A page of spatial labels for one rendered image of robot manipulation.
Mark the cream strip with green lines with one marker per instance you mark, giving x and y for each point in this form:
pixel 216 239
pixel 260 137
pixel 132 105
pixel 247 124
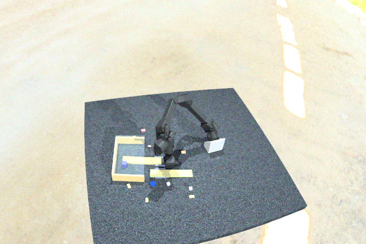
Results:
pixel 171 173

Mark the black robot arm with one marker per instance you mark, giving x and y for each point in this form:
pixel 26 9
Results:
pixel 164 125

